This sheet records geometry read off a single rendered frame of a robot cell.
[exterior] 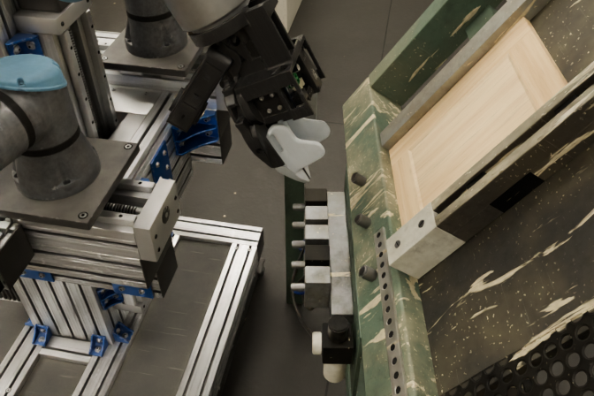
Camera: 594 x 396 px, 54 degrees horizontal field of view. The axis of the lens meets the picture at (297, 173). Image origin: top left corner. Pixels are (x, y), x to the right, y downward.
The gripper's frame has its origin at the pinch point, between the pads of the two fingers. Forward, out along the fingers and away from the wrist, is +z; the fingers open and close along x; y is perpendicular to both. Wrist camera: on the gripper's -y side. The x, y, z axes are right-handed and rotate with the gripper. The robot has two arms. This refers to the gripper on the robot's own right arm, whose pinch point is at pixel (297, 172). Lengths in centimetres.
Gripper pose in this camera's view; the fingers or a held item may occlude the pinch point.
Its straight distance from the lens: 65.9
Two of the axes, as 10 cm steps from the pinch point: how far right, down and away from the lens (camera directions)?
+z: 4.5, 7.2, 5.2
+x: 1.9, -6.5, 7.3
